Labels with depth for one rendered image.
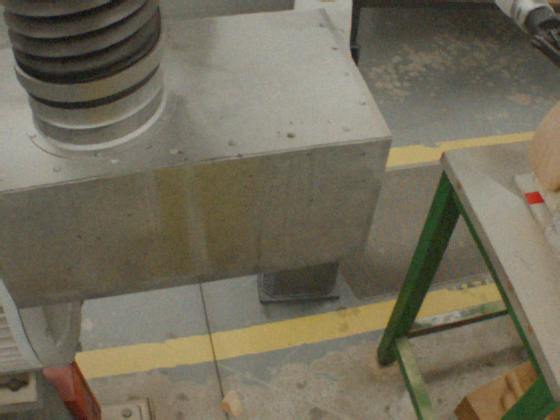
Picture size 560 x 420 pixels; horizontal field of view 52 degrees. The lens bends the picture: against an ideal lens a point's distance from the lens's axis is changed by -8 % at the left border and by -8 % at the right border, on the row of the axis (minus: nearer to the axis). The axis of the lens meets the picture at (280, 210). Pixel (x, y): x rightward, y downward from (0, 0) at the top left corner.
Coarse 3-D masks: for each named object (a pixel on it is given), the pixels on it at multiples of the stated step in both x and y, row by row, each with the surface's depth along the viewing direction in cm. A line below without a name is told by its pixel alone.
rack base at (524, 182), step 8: (520, 176) 123; (528, 176) 124; (520, 184) 122; (528, 184) 122; (528, 192) 121; (536, 208) 118; (544, 208) 118; (536, 216) 117; (544, 216) 117; (544, 224) 115
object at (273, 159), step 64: (0, 64) 47; (192, 64) 47; (256, 64) 47; (320, 64) 48; (0, 128) 42; (192, 128) 42; (256, 128) 43; (320, 128) 43; (384, 128) 43; (0, 192) 38; (64, 192) 39; (128, 192) 41; (192, 192) 43; (256, 192) 44; (320, 192) 46; (0, 256) 43; (64, 256) 45; (128, 256) 46; (192, 256) 48; (256, 256) 50; (320, 256) 52
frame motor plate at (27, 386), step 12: (36, 372) 73; (0, 384) 71; (12, 384) 70; (24, 384) 72; (36, 384) 72; (0, 396) 70; (12, 396) 70; (24, 396) 70; (36, 396) 70; (0, 408) 70; (12, 408) 70; (24, 408) 71; (36, 408) 71
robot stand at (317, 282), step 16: (272, 272) 200; (288, 272) 200; (304, 272) 201; (320, 272) 201; (336, 272) 207; (272, 288) 207; (288, 288) 207; (304, 288) 208; (320, 288) 209; (336, 288) 213
